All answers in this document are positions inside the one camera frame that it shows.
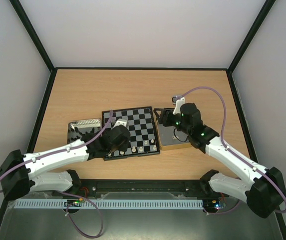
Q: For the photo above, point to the light blue cable duct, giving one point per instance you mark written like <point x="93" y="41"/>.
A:
<point x="111" y="204"/>

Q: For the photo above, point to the black silver chessboard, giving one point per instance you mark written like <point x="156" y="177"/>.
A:
<point x="142" y="128"/>

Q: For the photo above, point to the tin tray with black pieces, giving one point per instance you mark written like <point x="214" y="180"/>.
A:
<point x="78" y="129"/>

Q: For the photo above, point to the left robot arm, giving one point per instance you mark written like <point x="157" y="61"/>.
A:
<point x="18" y="171"/>

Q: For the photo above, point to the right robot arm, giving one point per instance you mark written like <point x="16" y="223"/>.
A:
<point x="262" y="188"/>

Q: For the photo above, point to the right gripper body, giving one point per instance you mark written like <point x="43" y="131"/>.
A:
<point x="164" y="116"/>

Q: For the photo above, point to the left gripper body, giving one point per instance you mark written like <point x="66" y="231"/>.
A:
<point x="123" y="147"/>

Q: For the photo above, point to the gold tin with white pieces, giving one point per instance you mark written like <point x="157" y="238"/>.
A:
<point x="171" y="139"/>

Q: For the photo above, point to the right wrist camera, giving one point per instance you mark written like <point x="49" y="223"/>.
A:
<point x="177" y="101"/>

